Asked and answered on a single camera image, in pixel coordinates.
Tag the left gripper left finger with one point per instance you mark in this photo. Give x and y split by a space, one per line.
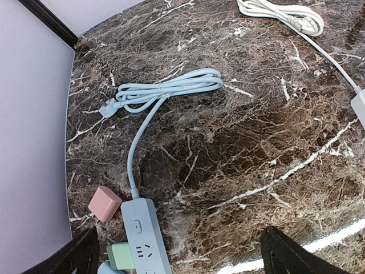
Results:
80 255

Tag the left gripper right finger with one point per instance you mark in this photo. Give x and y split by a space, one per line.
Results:
281 254

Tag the white power strip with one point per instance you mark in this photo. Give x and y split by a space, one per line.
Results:
358 106

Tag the light blue cube charger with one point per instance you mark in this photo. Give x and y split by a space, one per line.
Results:
105 268

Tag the green cube charger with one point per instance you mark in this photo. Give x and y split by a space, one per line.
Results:
120 257

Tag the pink cube charger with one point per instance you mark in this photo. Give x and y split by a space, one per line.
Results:
104 203

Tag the light blue power strip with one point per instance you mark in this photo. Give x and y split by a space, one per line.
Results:
144 237

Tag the left black frame post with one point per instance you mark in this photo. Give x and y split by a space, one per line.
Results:
46 16

